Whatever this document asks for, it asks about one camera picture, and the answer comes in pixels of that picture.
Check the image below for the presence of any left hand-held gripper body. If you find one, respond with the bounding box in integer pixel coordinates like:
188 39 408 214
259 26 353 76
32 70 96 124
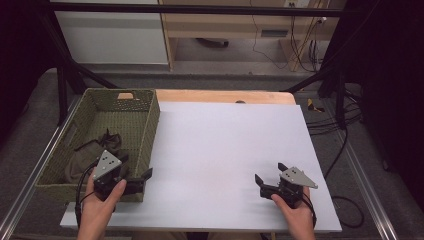
92 149 146 202

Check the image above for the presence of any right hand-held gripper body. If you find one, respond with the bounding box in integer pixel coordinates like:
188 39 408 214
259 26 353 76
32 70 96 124
259 166 318 209

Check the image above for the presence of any olive green cloth garment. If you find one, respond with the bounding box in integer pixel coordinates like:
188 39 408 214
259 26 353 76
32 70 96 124
63 129 130 184

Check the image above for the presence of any green woven basket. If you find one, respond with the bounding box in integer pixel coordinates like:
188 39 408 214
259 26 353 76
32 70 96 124
34 87 161 204

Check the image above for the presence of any person's right hand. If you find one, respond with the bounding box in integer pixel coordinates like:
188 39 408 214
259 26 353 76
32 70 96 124
270 186 316 240

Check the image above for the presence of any person's left hand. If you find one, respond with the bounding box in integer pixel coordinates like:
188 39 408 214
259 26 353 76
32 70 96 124
77 168 128 240

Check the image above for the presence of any white board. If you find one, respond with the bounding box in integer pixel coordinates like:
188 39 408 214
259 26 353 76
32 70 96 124
59 101 343 233

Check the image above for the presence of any yellow and black tape piece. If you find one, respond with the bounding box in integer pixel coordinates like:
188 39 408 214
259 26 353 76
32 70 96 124
306 97 326 114

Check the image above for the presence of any black metal stand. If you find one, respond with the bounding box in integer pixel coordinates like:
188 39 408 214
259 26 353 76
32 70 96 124
283 64 349 130
38 0 118 127

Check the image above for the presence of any white cabinet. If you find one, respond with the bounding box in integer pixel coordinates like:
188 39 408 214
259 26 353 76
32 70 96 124
54 10 169 66

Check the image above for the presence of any black curtain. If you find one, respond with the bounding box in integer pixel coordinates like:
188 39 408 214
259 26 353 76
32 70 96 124
328 0 424 211
0 0 59 149

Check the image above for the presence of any dark object under desk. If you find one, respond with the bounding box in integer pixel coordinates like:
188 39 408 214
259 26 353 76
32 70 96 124
195 37 230 49

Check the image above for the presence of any light wooden desk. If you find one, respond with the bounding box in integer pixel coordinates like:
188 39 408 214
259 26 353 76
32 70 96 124
158 0 348 73

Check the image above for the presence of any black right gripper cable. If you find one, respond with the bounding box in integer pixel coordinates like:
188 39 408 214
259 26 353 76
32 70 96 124
300 192 318 229

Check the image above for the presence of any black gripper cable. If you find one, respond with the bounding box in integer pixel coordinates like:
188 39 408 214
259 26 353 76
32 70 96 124
300 192 318 229
74 161 98 231

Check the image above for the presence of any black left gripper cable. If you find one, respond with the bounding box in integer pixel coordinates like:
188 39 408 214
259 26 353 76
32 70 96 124
74 161 98 231

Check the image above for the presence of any black looped floor cable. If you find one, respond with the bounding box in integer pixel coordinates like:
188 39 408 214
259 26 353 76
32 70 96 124
323 128 365 230

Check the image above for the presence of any aluminium rail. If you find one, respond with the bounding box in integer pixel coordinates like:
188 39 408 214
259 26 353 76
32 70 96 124
0 95 82 240
324 99 400 240

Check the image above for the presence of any bundle of black floor cables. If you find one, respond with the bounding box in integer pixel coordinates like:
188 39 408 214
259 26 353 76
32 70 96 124
305 87 364 136

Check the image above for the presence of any thin black hanging cable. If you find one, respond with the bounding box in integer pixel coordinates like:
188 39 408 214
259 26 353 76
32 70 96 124
249 0 290 70

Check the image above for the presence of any yellow cable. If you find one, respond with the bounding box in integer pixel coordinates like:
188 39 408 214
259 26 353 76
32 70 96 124
292 0 330 72

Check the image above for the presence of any black horizontal frame bar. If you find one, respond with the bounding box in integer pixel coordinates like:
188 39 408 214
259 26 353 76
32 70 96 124
49 1 346 18

